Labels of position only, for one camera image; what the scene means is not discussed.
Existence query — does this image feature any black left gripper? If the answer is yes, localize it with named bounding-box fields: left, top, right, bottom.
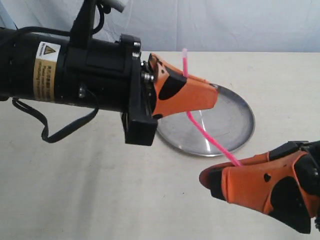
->
left=59, top=34, right=218, bottom=146

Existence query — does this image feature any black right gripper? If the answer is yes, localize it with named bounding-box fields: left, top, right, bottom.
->
left=199, top=141, right=320, bottom=234

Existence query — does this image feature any pink plastic straw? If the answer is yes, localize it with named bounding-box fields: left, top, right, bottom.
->
left=181, top=48, right=242, bottom=167

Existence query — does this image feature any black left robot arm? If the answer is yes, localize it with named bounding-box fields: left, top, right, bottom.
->
left=0, top=27, right=219, bottom=146

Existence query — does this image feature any round stainless steel plate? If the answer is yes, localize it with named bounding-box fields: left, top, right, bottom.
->
left=157, top=85, right=255, bottom=157

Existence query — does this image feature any white backdrop cloth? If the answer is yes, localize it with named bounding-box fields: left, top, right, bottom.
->
left=0, top=0, right=320, bottom=53

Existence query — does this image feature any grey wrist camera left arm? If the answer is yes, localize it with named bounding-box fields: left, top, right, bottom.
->
left=102, top=0, right=126, bottom=13

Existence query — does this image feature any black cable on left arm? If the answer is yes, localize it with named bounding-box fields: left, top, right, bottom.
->
left=11, top=84, right=100, bottom=144

